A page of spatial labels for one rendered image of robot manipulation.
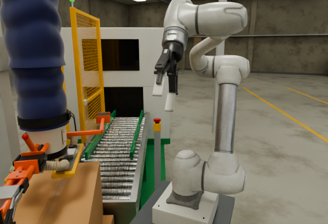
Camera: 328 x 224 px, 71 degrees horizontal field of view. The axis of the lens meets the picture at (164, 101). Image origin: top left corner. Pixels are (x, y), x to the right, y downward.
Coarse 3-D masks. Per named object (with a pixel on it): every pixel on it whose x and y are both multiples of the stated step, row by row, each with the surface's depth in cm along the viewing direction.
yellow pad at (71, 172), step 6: (78, 144) 134; (78, 150) 127; (78, 156) 121; (72, 162) 114; (78, 162) 116; (72, 168) 109; (54, 174) 104; (60, 174) 104; (66, 174) 104; (72, 174) 105
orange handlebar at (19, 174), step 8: (104, 120) 143; (48, 144) 107; (32, 168) 86; (8, 176) 80; (16, 176) 79; (24, 176) 80; (8, 184) 76; (16, 184) 79; (8, 200) 68; (0, 208) 65; (8, 208) 66
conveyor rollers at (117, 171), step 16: (112, 128) 328; (128, 128) 328; (112, 144) 274; (128, 144) 275; (96, 160) 239; (112, 160) 239; (128, 160) 239; (112, 176) 213; (128, 176) 213; (112, 192) 186; (128, 192) 187
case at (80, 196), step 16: (32, 176) 135; (48, 176) 135; (80, 176) 135; (96, 176) 135; (32, 192) 120; (48, 192) 120; (64, 192) 120; (80, 192) 120; (96, 192) 129; (16, 208) 108; (32, 208) 108; (48, 208) 108; (64, 208) 108; (80, 208) 108; (96, 208) 127
